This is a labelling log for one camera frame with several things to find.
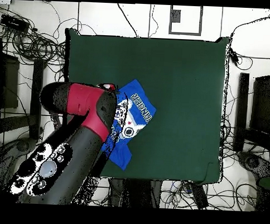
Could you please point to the blue printed t-shirt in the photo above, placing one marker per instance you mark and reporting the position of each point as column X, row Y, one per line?
column 138, row 89

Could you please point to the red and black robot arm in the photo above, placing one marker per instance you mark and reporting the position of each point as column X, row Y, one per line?
column 79, row 147

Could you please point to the dark green table cloth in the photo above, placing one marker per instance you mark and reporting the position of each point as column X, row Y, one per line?
column 181, row 129

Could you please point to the grey wheeled base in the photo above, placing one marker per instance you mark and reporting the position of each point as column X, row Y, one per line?
column 252, row 161
column 15, row 149

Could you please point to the black electronics box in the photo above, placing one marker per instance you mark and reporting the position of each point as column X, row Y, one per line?
column 15, row 23

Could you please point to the black power adapter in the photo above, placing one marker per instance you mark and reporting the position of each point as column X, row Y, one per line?
column 234, row 57

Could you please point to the black power strip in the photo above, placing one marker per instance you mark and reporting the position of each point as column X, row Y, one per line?
column 199, row 196

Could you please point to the black frame stand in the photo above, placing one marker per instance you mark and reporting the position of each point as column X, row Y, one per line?
column 241, row 110
column 37, row 74

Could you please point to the grey square frame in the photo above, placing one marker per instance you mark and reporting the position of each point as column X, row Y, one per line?
column 175, row 16

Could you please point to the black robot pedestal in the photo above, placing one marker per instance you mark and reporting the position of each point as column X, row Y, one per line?
column 136, row 192

